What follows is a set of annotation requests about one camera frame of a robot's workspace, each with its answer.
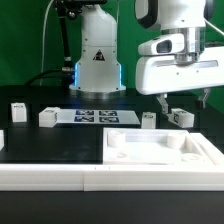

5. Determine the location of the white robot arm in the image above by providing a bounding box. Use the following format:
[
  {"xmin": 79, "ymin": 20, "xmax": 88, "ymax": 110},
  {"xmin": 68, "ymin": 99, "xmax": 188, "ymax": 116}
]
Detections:
[{"xmin": 70, "ymin": 0, "xmax": 224, "ymax": 114}]

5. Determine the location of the black cable bundle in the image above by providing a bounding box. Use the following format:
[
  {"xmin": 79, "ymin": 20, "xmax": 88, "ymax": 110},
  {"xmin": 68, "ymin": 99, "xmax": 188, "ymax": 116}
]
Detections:
[{"xmin": 23, "ymin": 0, "xmax": 83, "ymax": 87}]

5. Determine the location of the white cable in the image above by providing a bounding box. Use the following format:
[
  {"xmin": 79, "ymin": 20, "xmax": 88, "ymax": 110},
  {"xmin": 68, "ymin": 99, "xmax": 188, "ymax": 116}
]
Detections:
[{"xmin": 39, "ymin": 0, "xmax": 55, "ymax": 87}]

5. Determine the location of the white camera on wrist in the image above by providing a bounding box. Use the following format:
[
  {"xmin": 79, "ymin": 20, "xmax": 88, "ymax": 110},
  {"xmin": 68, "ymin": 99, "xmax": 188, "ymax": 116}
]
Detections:
[{"xmin": 138, "ymin": 33, "xmax": 185, "ymax": 56}]

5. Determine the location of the white sheet with fiducial tags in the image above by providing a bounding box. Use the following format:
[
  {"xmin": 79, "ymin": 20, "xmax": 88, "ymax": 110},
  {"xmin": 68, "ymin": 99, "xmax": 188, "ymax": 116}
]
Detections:
[{"xmin": 57, "ymin": 109, "xmax": 140, "ymax": 125}]

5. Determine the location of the white square table top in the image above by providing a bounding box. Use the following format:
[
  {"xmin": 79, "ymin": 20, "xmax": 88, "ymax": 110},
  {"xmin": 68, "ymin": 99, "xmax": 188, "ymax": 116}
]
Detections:
[{"xmin": 103, "ymin": 128, "xmax": 214, "ymax": 165}]

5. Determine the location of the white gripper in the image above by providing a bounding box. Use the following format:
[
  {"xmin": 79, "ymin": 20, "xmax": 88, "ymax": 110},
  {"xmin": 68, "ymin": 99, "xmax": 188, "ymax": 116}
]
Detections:
[{"xmin": 135, "ymin": 46, "xmax": 224, "ymax": 114}]

